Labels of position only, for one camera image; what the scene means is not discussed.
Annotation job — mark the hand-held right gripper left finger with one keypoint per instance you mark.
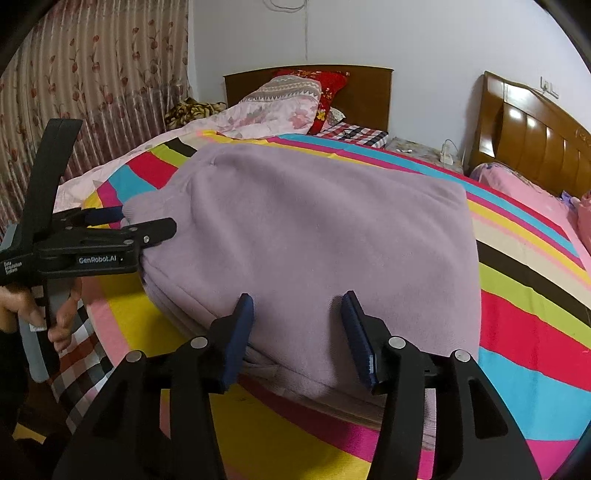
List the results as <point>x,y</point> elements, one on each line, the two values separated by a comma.
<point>235,341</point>

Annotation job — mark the cloth-covered nightstand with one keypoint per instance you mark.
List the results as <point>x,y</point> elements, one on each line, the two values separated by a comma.
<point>415,157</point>

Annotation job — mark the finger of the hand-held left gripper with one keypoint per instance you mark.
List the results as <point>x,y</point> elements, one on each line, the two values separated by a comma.
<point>157,230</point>
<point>106,215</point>

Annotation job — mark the red floral pillow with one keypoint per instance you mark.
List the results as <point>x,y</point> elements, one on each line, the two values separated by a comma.
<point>330,87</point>

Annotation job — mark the white charger on nightstand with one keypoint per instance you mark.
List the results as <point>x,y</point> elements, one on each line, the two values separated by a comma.
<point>447,154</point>

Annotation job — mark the dark wooden headboard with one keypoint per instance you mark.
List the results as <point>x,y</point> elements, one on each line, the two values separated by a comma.
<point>369,101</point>

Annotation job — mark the white wall socket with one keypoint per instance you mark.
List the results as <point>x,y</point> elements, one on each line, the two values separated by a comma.
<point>549,87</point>

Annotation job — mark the zigzag patterned pillow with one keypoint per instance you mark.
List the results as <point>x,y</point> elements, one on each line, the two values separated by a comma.
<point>286,90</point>

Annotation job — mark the pink floral quilt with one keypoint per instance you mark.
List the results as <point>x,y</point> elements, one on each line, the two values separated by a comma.
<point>258,120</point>

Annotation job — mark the small pale floral pillow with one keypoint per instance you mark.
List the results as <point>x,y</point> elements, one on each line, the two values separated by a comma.
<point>336,115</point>

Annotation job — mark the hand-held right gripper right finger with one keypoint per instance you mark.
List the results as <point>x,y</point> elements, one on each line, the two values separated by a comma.
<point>360,341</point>

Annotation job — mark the glossy light wooden headboard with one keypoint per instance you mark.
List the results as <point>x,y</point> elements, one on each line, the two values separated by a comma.
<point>531,134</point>

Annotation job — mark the brown patterned blanket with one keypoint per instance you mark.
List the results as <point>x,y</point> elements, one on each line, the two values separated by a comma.
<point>194,113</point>

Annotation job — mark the small purple item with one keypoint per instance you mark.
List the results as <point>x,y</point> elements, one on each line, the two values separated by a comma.
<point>570,201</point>

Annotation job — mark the person's left hand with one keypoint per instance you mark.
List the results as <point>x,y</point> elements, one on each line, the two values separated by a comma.
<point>21,307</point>

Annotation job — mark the lilac fleece pants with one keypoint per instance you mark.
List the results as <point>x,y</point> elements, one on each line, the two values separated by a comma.
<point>323,230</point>

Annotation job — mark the rainbow striped blanket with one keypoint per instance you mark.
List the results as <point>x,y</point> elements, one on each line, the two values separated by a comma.
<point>521,323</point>

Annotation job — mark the floral pleated curtain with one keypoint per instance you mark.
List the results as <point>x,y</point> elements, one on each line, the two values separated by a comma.
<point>92,69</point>

